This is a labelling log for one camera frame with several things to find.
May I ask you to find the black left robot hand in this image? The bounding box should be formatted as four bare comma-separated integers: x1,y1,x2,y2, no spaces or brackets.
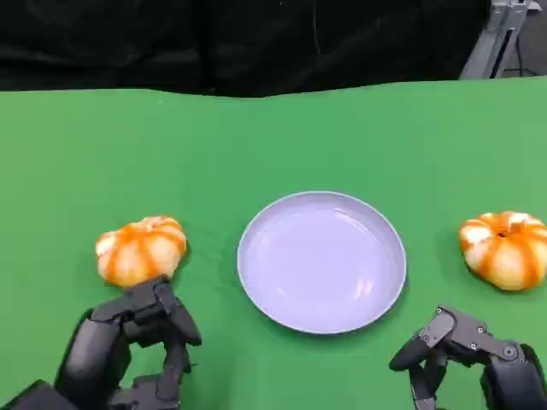
55,275,203,410

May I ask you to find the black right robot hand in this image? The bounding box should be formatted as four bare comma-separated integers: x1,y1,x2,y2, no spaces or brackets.
388,305,547,410

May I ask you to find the orange and white bread roll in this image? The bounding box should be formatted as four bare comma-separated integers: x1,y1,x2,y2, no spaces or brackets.
458,210,547,292
95,215,188,288

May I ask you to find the lilac plate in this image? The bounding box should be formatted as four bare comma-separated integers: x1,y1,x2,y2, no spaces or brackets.
237,190,408,335

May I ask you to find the green table cloth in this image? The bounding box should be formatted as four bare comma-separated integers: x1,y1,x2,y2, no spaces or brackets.
0,76,547,410

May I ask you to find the black backdrop cloth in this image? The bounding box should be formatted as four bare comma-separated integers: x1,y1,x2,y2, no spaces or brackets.
0,0,492,97

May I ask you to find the grey metal stand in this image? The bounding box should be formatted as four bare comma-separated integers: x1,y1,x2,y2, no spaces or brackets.
459,0,547,80

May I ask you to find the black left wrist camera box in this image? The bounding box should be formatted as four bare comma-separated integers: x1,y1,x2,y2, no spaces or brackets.
0,378,72,410

